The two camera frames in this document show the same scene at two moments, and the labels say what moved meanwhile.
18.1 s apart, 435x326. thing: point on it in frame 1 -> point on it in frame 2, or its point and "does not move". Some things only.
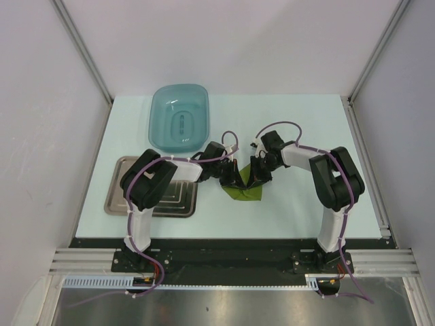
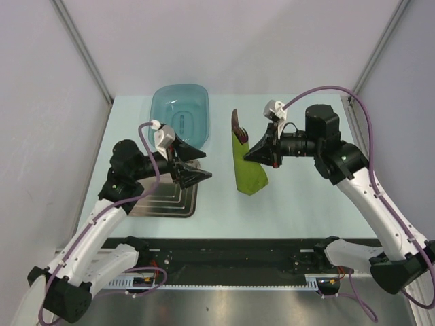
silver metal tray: x=176 y=198 does not move
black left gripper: x=234 y=176 -> x=185 y=152
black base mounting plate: x=234 y=256 does not move
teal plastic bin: x=179 y=117 does not move
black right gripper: x=257 y=177 -> x=268 y=151
